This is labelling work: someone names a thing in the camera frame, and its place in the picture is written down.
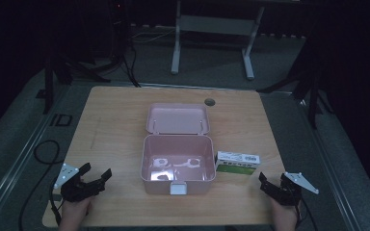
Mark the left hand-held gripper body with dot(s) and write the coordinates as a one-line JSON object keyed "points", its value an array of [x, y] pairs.
{"points": [[77, 189]]}

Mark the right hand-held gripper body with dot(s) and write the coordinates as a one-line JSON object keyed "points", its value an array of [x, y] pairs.
{"points": [[289, 192]]}

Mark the white and green medicine box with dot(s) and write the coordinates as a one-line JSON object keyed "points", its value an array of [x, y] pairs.
{"points": [[237, 163]]}

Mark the pink storage box with lid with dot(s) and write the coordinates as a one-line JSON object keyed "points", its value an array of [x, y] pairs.
{"points": [[177, 150]]}

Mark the person's left hand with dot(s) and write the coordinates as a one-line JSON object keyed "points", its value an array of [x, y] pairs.
{"points": [[74, 213]]}

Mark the person's right hand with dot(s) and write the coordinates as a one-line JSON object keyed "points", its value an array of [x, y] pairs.
{"points": [[284, 216]]}

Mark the black tripod stand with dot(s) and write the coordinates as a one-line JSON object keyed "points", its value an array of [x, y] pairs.
{"points": [[305, 80], [61, 77]]}

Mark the dark equipment rack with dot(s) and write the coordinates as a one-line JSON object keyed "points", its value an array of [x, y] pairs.
{"points": [[118, 29]]}

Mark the white metal stand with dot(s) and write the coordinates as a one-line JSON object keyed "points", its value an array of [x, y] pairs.
{"points": [[216, 25]]}

